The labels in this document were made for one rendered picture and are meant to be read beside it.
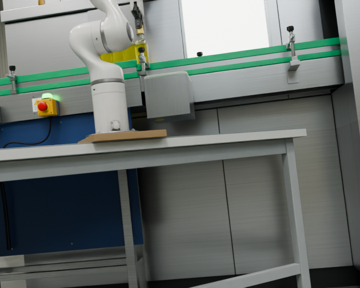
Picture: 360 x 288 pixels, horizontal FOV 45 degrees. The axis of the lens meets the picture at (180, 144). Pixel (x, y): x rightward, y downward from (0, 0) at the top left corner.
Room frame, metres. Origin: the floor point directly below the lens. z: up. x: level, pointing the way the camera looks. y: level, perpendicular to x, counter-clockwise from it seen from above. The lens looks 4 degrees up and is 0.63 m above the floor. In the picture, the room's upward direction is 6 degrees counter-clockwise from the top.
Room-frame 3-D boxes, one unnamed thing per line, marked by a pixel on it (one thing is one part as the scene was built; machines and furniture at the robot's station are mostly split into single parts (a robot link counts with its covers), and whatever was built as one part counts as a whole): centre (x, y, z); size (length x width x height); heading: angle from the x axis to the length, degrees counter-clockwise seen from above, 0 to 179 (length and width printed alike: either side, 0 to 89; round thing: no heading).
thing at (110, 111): (1.54, 0.23, 0.87); 0.19 x 0.19 x 0.18
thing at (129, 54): (2.02, 0.19, 1.16); 0.06 x 0.06 x 0.21; 83
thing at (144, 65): (1.89, 0.12, 1.12); 0.17 x 0.03 x 0.12; 173
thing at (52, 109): (1.87, 0.56, 0.96); 0.07 x 0.07 x 0.07; 83
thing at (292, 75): (1.81, -0.51, 1.07); 0.17 x 0.05 x 0.23; 173
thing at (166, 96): (1.80, 0.02, 0.92); 0.27 x 0.17 x 0.15; 173
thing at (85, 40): (1.55, 0.27, 1.08); 0.19 x 0.12 x 0.24; 78
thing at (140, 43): (2.02, 0.13, 1.16); 0.06 x 0.06 x 0.21; 84
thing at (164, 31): (2.13, -0.05, 1.32); 0.90 x 0.03 x 0.34; 83
